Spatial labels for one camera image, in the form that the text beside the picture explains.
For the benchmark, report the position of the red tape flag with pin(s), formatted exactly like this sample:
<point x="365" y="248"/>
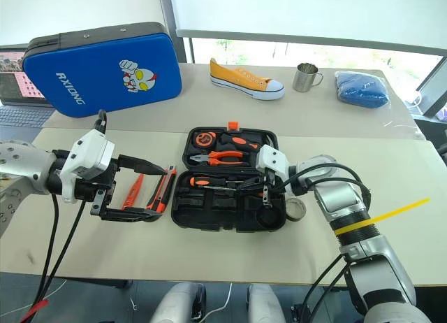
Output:
<point x="35" y="310"/>

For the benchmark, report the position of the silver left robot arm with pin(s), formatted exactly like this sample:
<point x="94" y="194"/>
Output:
<point x="21" y="162"/>

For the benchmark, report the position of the grey laptop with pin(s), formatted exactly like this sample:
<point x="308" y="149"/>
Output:
<point x="21" y="116"/>

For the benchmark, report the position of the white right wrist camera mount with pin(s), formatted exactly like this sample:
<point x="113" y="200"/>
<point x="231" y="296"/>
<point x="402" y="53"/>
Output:
<point x="274" y="158"/>

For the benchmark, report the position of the black monitor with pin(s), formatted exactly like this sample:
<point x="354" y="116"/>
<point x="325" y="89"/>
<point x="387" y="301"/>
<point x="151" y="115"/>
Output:
<point x="436" y="92"/>

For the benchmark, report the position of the black plastic tool case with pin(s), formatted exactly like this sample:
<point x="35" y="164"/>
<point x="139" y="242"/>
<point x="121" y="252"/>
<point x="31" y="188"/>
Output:
<point x="209" y="218"/>

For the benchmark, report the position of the black floor caster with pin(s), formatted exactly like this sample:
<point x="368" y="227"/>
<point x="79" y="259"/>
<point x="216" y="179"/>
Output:
<point x="300" y="314"/>

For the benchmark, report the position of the orange black screwdriver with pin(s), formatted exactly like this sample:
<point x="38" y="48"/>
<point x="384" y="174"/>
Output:
<point x="223" y="188"/>
<point x="199" y="180"/>

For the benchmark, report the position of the orange voltage tester pen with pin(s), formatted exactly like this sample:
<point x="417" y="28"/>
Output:
<point x="134" y="192"/>

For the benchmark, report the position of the orange black utility knife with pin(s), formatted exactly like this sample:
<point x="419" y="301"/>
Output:
<point x="164" y="188"/>

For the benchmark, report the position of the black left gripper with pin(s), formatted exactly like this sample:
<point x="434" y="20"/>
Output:
<point x="101" y="186"/>

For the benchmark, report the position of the steel mug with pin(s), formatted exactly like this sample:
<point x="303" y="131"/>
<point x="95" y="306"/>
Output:
<point x="302" y="80"/>

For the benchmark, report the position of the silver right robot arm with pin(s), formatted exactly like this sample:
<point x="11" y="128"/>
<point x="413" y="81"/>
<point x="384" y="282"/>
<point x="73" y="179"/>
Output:
<point x="349" y="204"/>

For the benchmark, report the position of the blue cartoon print case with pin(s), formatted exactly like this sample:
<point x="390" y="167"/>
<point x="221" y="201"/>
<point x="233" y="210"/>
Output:
<point x="91" y="71"/>

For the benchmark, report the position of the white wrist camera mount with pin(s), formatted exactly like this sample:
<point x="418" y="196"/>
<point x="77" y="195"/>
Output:
<point x="274" y="158"/>
<point x="91" y="151"/>

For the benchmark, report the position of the silver rounded leg cover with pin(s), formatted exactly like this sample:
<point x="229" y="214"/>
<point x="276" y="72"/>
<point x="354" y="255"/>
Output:
<point x="265" y="302"/>
<point x="178" y="302"/>

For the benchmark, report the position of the orange black tape measure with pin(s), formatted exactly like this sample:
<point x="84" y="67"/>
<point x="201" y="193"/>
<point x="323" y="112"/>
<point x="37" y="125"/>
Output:
<point x="204" y="139"/>

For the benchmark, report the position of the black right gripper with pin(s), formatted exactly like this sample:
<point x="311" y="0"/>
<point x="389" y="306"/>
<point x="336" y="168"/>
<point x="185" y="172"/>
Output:
<point x="274" y="186"/>

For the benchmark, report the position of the blue cloth in plastic bag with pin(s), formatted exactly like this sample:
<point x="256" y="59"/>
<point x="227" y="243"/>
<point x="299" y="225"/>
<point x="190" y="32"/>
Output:
<point x="361" y="88"/>

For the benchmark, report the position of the yellow canvas sneaker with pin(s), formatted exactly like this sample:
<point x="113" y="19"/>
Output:
<point x="241" y="78"/>

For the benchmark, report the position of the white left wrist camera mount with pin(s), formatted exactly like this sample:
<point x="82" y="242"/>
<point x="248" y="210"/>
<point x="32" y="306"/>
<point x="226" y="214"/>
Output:
<point x="91" y="151"/>

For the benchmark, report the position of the orange black claw hammer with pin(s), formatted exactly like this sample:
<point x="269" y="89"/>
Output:
<point x="239" y="141"/>

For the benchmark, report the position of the white power adapter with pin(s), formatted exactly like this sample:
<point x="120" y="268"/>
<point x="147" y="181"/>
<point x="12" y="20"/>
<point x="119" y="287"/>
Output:
<point x="417" y="99"/>

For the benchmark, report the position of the white roller blind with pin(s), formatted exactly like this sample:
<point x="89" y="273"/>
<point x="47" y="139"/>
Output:
<point x="297" y="12"/>

